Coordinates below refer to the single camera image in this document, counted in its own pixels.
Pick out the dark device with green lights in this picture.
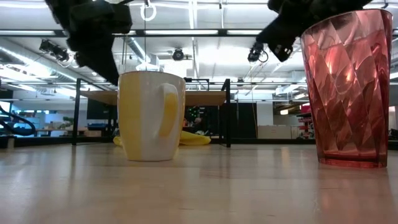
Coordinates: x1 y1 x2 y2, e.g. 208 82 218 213
185 106 206 127

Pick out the thick black hose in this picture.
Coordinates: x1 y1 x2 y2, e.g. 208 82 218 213
0 105 37 137

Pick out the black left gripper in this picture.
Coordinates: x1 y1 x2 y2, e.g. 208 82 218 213
45 0 133 86

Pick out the green potted plant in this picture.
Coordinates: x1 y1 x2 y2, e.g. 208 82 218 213
58 116 75 130

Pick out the black overhead track fixture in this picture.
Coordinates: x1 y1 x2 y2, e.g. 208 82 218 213
39 39 71 63

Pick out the red faceted plastic tumbler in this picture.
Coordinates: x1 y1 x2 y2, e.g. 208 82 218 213
300 8 394 169

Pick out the yellow cloth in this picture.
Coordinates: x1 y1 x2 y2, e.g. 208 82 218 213
113 130 212 147

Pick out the white and yellow mug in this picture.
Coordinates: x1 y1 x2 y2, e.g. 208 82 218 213
117 70 187 162

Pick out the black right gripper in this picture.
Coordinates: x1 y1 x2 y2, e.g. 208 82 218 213
256 0 373 62

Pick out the beige cabinet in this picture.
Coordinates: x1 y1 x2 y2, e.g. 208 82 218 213
257 124 301 140

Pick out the red rack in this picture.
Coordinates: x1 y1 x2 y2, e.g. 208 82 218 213
297 104 313 140

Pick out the black panel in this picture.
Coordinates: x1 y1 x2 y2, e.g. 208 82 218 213
229 101 258 139

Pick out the white cable loop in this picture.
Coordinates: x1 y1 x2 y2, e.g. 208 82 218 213
139 1 158 22

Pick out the black monitor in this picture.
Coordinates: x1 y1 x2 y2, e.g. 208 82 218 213
86 99 118 121

